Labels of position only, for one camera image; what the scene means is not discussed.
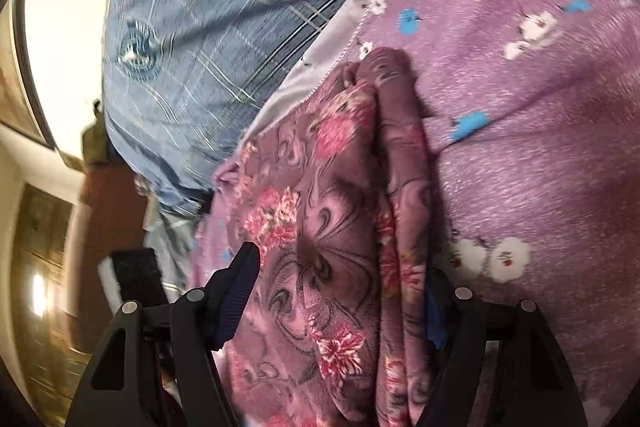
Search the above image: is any mauve pink floral garment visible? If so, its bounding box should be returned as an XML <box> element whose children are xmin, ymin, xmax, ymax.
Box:
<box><xmin>226</xmin><ymin>48</ymin><xmax>431</xmax><ymax>426</ymax></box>

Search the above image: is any blue plaid pillow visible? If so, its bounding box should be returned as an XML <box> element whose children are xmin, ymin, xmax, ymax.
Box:
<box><xmin>103</xmin><ymin>0</ymin><xmax>346</xmax><ymax>216</ymax></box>

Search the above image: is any olive green cloth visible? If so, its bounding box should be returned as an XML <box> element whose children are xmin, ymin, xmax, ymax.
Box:
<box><xmin>81</xmin><ymin>100</ymin><xmax>111</xmax><ymax>166</ymax></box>

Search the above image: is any purple floral bedsheet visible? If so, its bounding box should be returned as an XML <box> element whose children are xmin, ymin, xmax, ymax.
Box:
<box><xmin>198</xmin><ymin>0</ymin><xmax>639</xmax><ymax>426</ymax></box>

